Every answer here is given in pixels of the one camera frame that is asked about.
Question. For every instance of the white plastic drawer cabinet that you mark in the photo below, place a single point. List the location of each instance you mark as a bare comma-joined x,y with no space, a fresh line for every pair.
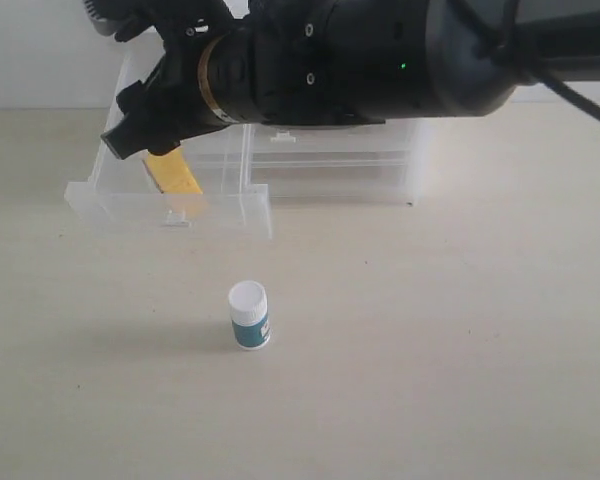
368,164

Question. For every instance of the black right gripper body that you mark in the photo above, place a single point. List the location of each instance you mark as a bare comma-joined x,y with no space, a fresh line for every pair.
202,84

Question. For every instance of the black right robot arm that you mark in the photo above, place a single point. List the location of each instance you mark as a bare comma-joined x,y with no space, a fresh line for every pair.
331,64

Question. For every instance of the white capped teal bottle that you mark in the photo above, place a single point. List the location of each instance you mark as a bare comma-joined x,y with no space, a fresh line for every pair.
249,314

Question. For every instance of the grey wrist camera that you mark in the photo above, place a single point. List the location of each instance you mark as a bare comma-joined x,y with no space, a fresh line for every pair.
107,16

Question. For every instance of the yellow rectangular box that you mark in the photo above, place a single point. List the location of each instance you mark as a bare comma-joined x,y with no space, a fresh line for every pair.
173,178

